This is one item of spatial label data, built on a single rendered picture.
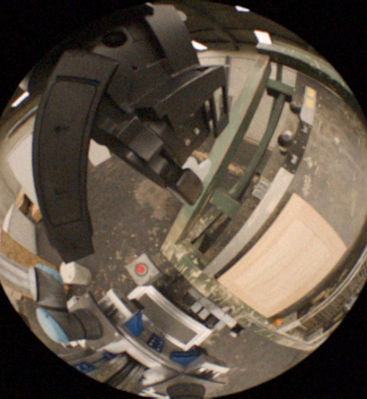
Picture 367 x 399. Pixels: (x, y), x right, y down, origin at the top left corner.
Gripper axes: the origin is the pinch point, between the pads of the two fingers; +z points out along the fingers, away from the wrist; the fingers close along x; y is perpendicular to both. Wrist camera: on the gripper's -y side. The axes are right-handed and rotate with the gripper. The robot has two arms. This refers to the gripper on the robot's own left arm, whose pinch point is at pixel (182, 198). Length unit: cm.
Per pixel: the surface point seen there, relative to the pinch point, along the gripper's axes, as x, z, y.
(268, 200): -15.1, 21.5, 16.6
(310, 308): -67, 27, -7
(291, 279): -44, 30, 0
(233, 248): -14.6, 31.2, -2.4
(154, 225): 74, 130, -45
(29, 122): 790, -243, -122
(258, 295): -40, 38, -14
